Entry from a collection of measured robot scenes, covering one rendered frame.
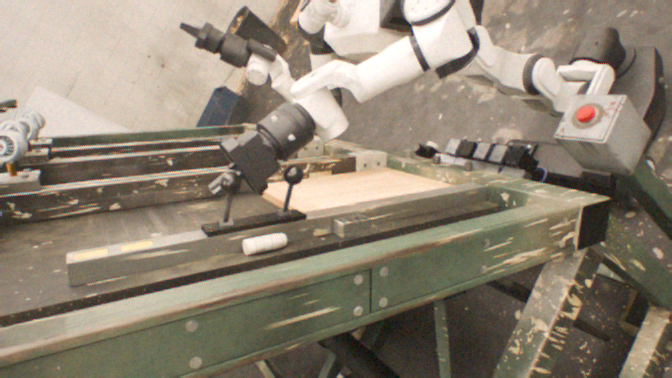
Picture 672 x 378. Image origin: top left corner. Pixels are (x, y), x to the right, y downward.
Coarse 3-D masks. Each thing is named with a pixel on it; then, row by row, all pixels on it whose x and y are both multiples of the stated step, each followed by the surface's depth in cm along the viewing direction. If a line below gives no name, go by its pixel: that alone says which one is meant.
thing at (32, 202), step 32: (0, 128) 94; (288, 160) 134; (320, 160) 135; (352, 160) 141; (384, 160) 147; (0, 192) 95; (32, 192) 98; (64, 192) 101; (96, 192) 104; (128, 192) 108; (160, 192) 112; (192, 192) 116
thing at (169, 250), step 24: (432, 192) 107; (456, 192) 107; (480, 192) 112; (312, 216) 88; (336, 216) 90; (384, 216) 97; (408, 216) 101; (144, 240) 75; (168, 240) 75; (192, 240) 76; (216, 240) 78; (240, 240) 80; (288, 240) 85; (72, 264) 66; (96, 264) 68; (120, 264) 70; (144, 264) 72; (168, 264) 74
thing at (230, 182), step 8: (224, 176) 73; (232, 176) 73; (224, 184) 72; (232, 184) 72; (240, 184) 74; (224, 192) 74; (232, 192) 73; (224, 208) 78; (224, 216) 79; (224, 224) 79; (232, 224) 80
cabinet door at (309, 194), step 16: (336, 176) 136; (352, 176) 135; (368, 176) 137; (384, 176) 136; (400, 176) 135; (416, 176) 135; (272, 192) 117; (304, 192) 117; (320, 192) 117; (336, 192) 117; (352, 192) 117; (368, 192) 117; (384, 192) 117; (400, 192) 117; (416, 192) 117; (304, 208) 102; (320, 208) 101
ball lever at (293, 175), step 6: (288, 168) 79; (294, 168) 79; (300, 168) 79; (288, 174) 78; (294, 174) 78; (300, 174) 79; (288, 180) 79; (294, 180) 78; (300, 180) 79; (288, 186) 82; (288, 192) 82; (288, 198) 83; (288, 204) 84; (282, 210) 86; (288, 210) 86; (282, 216) 85
